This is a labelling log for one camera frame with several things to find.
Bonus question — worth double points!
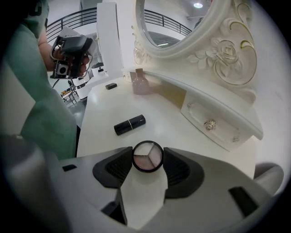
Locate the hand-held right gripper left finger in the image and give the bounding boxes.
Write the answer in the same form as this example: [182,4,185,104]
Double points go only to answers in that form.
[59,147,134,233]

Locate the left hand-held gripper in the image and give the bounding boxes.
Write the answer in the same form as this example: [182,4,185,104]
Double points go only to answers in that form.
[50,35,93,79]

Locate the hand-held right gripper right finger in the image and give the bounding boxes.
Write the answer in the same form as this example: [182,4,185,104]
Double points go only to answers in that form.
[147,147,277,233]

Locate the round eyeshadow compact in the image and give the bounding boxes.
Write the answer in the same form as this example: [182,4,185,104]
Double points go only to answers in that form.
[131,140,164,173]

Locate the black lipstick tube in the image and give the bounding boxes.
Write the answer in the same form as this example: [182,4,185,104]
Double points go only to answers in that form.
[113,114,146,136]

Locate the small bottle with brown cap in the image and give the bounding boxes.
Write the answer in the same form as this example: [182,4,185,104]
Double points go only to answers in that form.
[132,67,151,96]

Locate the person's left forearm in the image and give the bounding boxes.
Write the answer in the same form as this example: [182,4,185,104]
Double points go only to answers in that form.
[37,29,57,72]

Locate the white dressing table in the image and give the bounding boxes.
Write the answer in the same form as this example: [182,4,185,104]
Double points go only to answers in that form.
[76,66,264,231]

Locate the person's left hand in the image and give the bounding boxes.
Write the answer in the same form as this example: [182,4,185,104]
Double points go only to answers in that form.
[53,49,90,76]

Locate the black metal railing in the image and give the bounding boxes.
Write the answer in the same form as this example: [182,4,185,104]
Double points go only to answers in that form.
[45,6,98,44]

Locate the white partition panel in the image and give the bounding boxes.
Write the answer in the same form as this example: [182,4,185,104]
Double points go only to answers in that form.
[96,1,125,79]

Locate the white and black robot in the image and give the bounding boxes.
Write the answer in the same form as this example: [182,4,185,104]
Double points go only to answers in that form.
[72,77,90,100]
[90,61,109,80]

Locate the small white table drawer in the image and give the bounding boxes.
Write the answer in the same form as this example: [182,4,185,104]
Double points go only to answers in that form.
[181,89,253,152]
[122,70,135,83]

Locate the person's green printed shirt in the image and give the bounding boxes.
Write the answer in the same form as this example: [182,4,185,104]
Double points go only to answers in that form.
[3,0,78,160]

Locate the oval mirror ornate white frame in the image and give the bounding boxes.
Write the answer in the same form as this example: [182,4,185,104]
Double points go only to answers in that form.
[130,0,259,104]

